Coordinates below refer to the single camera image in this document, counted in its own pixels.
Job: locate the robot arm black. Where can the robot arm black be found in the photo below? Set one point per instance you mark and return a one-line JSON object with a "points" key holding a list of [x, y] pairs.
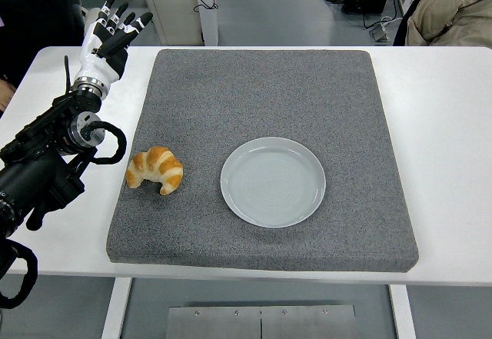
{"points": [[34, 170]]}

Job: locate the white table leg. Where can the white table leg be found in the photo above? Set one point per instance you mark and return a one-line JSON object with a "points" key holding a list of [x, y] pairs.
{"points": [[115, 308], [403, 312]]}

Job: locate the pale grey round plate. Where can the pale grey round plate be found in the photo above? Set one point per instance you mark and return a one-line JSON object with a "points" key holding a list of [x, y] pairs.
{"points": [[273, 183]]}

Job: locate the person in dark clothing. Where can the person in dark clothing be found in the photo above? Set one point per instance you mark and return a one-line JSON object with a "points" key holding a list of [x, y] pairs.
{"points": [[34, 16]]}

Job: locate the person's hand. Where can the person's hand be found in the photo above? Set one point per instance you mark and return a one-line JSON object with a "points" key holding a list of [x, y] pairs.
{"points": [[5, 97]]}

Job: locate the golden croissant bread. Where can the golden croissant bread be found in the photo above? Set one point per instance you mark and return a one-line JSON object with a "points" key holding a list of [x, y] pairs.
{"points": [[157, 162]]}

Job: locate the grey chair with white armrest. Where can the grey chair with white armrest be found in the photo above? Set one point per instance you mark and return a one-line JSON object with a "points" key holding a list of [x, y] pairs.
{"points": [[89, 13]]}

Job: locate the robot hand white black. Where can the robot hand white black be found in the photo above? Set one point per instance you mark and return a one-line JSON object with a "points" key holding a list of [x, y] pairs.
{"points": [[94, 64]]}

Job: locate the grey metal plate with screws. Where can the grey metal plate with screws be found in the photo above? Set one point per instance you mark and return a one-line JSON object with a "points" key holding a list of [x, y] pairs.
{"points": [[261, 321]]}

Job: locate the white square post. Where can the white square post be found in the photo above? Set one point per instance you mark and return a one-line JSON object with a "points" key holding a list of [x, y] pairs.
{"points": [[207, 27]]}

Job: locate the person in beige jacket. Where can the person in beige jacket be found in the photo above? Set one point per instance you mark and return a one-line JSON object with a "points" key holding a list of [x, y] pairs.
{"points": [[453, 8]]}

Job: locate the black chair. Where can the black chair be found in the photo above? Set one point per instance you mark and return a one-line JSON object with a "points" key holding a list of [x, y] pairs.
{"points": [[403, 27]]}

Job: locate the beige cabinet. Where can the beige cabinet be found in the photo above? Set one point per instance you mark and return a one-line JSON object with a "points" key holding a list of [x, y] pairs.
{"points": [[169, 4]]}

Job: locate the grey felt mat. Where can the grey felt mat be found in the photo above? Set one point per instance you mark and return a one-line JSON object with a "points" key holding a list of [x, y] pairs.
{"points": [[261, 97]]}

